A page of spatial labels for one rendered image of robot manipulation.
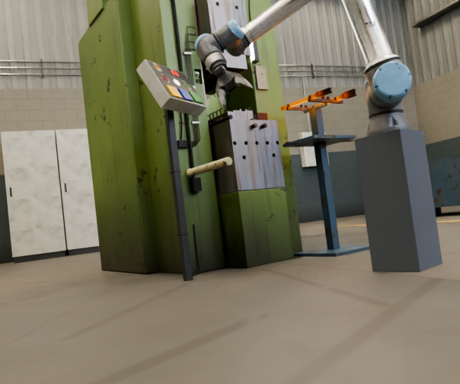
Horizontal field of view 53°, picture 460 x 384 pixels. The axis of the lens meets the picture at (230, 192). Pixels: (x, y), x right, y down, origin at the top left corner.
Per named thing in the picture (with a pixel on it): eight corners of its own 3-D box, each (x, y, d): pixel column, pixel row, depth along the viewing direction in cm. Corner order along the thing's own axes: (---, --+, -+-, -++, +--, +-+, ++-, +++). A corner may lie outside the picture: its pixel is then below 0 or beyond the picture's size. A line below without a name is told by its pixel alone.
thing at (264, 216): (294, 258, 297) (285, 187, 300) (247, 267, 276) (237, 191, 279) (244, 257, 344) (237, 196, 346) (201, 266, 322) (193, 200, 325)
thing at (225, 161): (234, 165, 248) (232, 155, 249) (225, 165, 245) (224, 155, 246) (194, 177, 285) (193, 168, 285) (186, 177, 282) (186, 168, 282)
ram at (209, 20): (261, 56, 309) (254, -1, 311) (213, 51, 288) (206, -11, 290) (228, 76, 344) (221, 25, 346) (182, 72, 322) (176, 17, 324)
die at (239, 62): (247, 68, 301) (245, 55, 302) (222, 66, 290) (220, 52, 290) (214, 88, 336) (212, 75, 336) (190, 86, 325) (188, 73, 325)
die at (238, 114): (253, 122, 299) (252, 109, 300) (228, 121, 288) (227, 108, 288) (219, 136, 334) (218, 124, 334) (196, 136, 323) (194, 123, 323)
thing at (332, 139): (356, 138, 310) (356, 135, 311) (314, 138, 288) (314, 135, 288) (324, 146, 335) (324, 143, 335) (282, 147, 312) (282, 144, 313)
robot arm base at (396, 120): (418, 131, 206) (415, 109, 207) (397, 129, 193) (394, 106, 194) (380, 139, 220) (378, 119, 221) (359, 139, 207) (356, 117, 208)
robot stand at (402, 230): (442, 264, 203) (423, 130, 206) (420, 272, 188) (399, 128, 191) (396, 264, 219) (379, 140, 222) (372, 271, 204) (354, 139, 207)
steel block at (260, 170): (285, 187, 300) (276, 120, 302) (237, 190, 279) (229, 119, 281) (237, 196, 346) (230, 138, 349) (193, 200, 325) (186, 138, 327)
